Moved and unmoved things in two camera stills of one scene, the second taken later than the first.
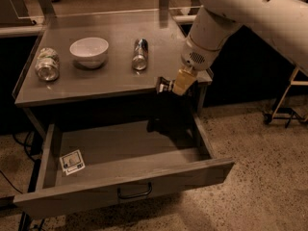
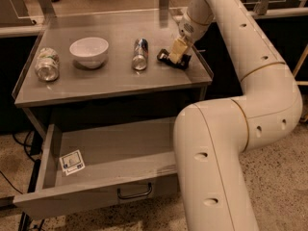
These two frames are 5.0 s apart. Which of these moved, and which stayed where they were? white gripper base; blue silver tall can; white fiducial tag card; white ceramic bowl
Moved: white gripper base
Stayed: white ceramic bowl; blue silver tall can; white fiducial tag card
